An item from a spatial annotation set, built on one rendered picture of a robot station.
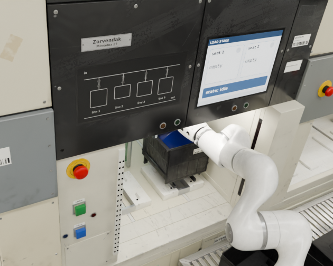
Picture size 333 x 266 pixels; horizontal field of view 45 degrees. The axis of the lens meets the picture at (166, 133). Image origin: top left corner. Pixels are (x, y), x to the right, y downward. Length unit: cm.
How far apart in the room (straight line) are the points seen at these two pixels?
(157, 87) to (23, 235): 55
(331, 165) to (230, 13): 128
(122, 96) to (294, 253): 59
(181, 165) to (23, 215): 73
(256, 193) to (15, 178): 61
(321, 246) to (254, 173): 74
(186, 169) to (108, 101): 74
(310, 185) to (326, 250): 41
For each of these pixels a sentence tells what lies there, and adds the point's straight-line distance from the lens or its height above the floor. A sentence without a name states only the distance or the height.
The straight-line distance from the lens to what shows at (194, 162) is 168.
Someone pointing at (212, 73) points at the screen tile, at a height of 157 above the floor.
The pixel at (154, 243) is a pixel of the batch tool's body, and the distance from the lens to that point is 157.
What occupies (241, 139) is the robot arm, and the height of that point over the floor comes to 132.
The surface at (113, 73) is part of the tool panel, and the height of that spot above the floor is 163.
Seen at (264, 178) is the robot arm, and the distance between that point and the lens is 109.
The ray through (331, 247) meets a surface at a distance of 179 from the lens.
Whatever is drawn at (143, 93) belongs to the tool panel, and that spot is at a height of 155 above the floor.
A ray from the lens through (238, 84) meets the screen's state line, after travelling 126.
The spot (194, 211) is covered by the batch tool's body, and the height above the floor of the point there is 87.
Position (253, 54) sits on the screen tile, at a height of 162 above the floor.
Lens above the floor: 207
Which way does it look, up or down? 34 degrees down
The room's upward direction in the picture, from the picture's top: 8 degrees clockwise
